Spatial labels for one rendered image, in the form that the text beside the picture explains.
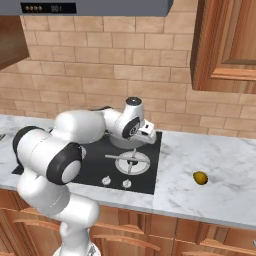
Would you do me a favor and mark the wooden drawer handle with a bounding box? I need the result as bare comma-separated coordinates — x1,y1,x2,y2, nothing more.
12,217,62,232
91,233,162,252
199,238,256,256
91,223,146,236

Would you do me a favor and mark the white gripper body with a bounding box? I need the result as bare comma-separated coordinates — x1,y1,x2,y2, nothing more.
135,128,158,145

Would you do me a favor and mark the black hob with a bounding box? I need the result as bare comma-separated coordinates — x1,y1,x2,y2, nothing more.
11,129,164,196

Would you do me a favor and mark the wooden wall cupboard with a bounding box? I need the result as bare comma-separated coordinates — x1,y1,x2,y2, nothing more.
0,15,31,71

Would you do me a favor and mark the grey range hood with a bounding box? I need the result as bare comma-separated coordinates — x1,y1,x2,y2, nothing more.
0,0,175,18

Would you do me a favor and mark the white hob knob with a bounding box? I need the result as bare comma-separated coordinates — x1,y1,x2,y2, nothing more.
100,175,112,187
121,178,133,189

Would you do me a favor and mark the yellow-green lemon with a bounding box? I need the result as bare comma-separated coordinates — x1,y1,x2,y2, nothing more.
192,170,209,186

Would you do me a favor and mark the wooden wall cupboard door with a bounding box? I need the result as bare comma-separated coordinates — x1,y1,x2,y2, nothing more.
190,0,256,95

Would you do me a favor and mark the wooden drawer front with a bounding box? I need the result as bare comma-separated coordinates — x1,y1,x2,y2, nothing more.
175,218,256,256
98,205,152,236

